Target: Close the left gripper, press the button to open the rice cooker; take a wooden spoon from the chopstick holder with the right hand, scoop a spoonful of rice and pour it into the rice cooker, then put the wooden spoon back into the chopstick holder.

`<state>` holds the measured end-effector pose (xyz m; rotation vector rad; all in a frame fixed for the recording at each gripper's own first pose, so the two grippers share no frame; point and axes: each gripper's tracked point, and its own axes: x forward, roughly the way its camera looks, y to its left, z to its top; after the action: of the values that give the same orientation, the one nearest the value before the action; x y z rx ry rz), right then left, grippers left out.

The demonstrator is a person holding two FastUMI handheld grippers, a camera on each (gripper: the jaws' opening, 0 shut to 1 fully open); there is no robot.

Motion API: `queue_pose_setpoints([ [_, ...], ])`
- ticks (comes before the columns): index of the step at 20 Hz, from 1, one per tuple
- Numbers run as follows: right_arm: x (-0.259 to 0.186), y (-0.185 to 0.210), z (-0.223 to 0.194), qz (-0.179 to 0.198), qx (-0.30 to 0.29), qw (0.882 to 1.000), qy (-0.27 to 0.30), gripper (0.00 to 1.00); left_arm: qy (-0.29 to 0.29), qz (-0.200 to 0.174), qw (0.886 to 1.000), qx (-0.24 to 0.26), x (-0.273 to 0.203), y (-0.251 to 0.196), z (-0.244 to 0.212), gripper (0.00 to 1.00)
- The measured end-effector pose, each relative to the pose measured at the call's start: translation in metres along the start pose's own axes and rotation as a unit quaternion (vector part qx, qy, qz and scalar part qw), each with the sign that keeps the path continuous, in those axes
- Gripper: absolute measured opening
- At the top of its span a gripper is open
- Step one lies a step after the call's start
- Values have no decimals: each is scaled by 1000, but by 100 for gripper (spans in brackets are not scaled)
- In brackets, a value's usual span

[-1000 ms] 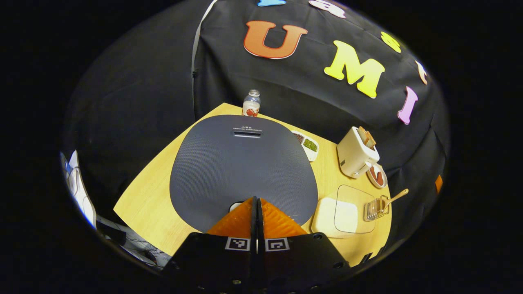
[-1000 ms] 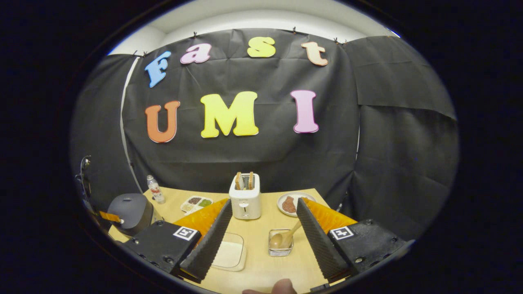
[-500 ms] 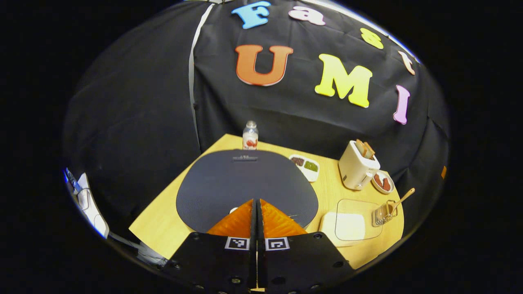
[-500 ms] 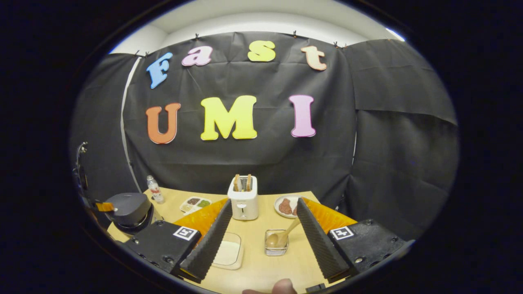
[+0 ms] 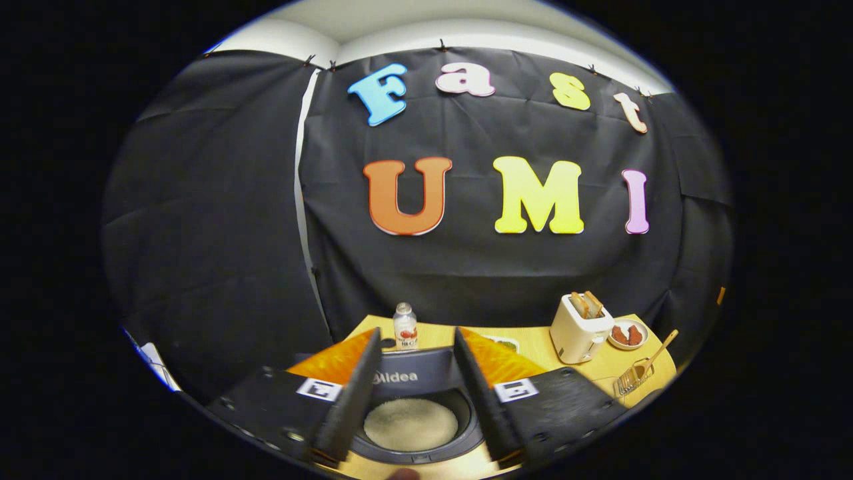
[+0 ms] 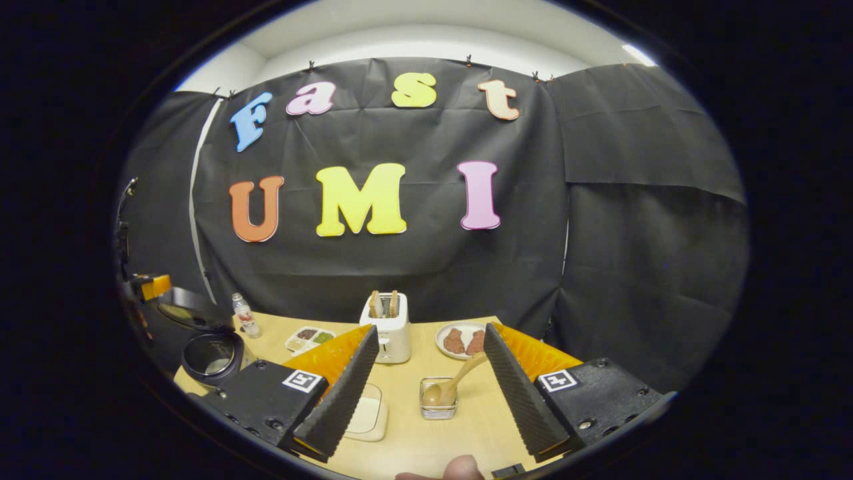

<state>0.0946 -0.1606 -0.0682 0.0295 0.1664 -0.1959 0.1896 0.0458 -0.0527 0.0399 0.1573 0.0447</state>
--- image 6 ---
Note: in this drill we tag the white toaster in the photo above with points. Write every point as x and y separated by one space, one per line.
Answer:
394 340

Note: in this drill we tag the clear plastic rice container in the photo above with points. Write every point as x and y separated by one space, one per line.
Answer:
373 426

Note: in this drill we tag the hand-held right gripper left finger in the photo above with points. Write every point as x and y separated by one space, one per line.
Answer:
346 393

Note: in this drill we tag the toast slice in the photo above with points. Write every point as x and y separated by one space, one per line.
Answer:
394 302
375 304

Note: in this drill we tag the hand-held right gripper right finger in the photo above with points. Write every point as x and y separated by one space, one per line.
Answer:
516 393

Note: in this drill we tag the brown meat piece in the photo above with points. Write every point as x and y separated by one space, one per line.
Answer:
476 342
454 341

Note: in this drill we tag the white divided seasoning dish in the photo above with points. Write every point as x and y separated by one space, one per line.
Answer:
310 340

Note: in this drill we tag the ceiling light panel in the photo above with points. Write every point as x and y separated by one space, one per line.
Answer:
638 54

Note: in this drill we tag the small clear bottle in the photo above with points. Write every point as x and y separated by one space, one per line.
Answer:
246 318

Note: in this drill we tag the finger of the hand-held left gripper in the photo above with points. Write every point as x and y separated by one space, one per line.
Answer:
154 286

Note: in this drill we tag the dark grey rice cooker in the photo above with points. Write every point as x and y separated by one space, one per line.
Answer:
213 356

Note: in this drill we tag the white round plate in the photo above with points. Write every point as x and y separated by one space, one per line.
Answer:
441 346

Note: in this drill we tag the white uncooked rice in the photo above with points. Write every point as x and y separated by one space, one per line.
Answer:
368 416

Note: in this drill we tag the wooden spoon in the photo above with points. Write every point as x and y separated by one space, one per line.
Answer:
460 376

